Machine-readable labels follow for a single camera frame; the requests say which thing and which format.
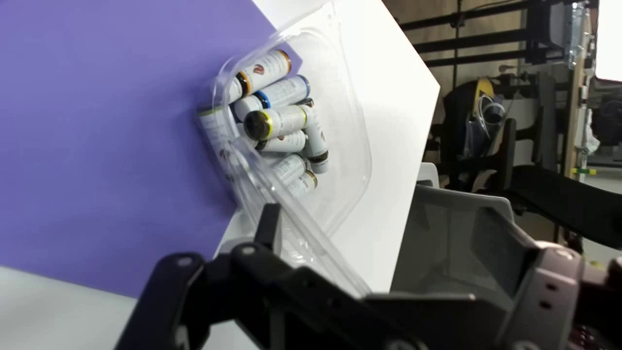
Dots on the plain white tube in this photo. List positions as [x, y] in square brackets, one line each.
[285, 143]

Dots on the black equipment frame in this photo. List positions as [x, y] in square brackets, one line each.
[537, 162]

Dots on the clear plastic clamshell container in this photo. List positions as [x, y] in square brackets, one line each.
[343, 129]

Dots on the purple paper sheet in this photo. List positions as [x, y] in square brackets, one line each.
[110, 143]

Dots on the white tube orange band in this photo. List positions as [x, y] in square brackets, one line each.
[263, 69]

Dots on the white tube blue cap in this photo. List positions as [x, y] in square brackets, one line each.
[283, 92]

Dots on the white tube yellow cap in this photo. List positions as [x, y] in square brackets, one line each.
[275, 122]

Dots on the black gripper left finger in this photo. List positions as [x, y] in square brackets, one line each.
[269, 227]

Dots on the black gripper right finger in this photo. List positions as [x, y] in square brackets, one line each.
[460, 254]

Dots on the wooden post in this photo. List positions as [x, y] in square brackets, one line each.
[576, 90]

